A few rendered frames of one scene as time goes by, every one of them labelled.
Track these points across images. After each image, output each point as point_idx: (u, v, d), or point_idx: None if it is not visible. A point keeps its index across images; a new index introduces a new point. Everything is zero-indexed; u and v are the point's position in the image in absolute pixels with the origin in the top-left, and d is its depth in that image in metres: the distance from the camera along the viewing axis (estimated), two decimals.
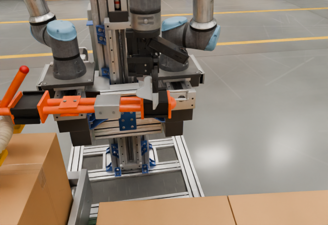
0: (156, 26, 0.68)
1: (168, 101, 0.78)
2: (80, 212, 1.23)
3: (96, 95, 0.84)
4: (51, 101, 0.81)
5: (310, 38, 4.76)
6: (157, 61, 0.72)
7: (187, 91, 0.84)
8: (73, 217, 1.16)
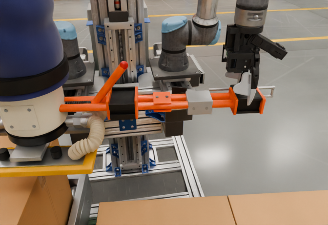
0: (263, 22, 0.68)
1: (261, 96, 0.79)
2: (80, 212, 1.23)
3: (183, 91, 0.85)
4: (142, 97, 0.81)
5: (310, 38, 4.76)
6: (258, 57, 0.72)
7: (273, 88, 0.85)
8: (73, 217, 1.16)
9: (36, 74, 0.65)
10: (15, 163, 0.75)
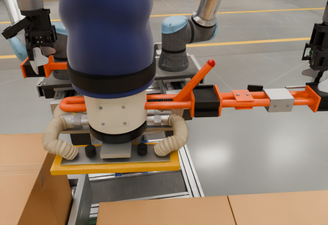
0: None
1: None
2: (80, 212, 1.23)
3: (259, 90, 0.86)
4: (222, 95, 0.83)
5: (310, 38, 4.76)
6: None
7: None
8: (73, 217, 1.16)
9: (136, 71, 0.67)
10: (104, 159, 0.76)
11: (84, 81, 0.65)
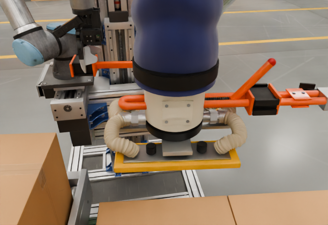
0: None
1: None
2: (80, 212, 1.23)
3: (312, 88, 0.87)
4: None
5: (310, 38, 4.76)
6: None
7: None
8: (73, 217, 1.16)
9: (206, 70, 0.67)
10: (165, 157, 0.77)
11: (155, 79, 0.66)
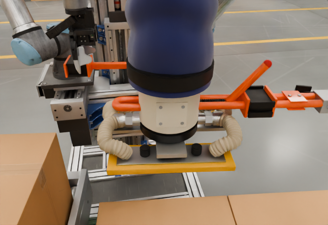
0: None
1: None
2: (80, 212, 1.23)
3: (308, 90, 0.86)
4: None
5: (310, 38, 4.76)
6: None
7: None
8: (73, 217, 1.16)
9: (201, 71, 0.66)
10: (159, 159, 0.76)
11: (149, 80, 0.65)
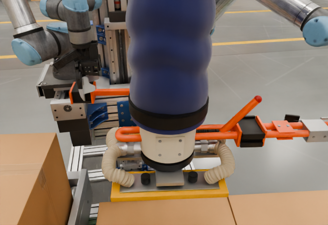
0: None
1: None
2: (80, 212, 1.23)
3: (296, 119, 0.93)
4: (264, 125, 0.89)
5: None
6: None
7: None
8: (73, 217, 1.16)
9: (196, 111, 0.73)
10: (158, 187, 0.82)
11: (150, 119, 0.72)
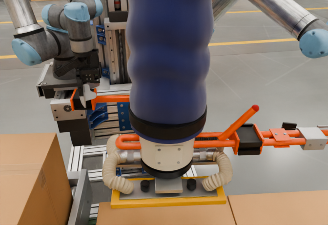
0: None
1: None
2: (80, 212, 1.23)
3: (293, 127, 0.95)
4: (261, 133, 0.91)
5: None
6: None
7: None
8: (73, 217, 1.16)
9: (195, 120, 0.75)
10: (157, 194, 0.84)
11: (149, 129, 0.73)
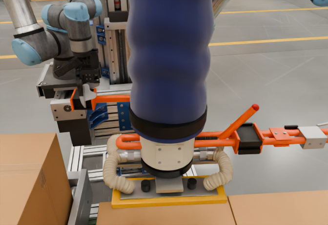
0: None
1: None
2: (80, 212, 1.23)
3: (295, 129, 0.94)
4: (261, 132, 0.91)
5: (310, 38, 4.76)
6: None
7: None
8: (73, 217, 1.16)
9: (195, 120, 0.75)
10: (158, 194, 0.84)
11: (150, 128, 0.74)
